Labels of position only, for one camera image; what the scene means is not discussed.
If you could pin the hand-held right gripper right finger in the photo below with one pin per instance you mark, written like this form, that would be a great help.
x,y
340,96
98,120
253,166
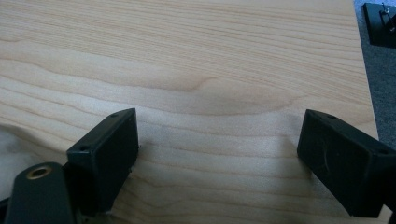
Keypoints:
x,y
345,165

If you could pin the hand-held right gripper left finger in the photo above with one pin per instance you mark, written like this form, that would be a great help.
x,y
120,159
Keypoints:
x,y
102,161

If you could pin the white cloth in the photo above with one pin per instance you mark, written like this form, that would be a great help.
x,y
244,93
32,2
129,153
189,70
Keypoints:
x,y
21,158

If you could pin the black metal stand base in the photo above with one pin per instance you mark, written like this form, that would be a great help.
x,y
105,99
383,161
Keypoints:
x,y
378,26

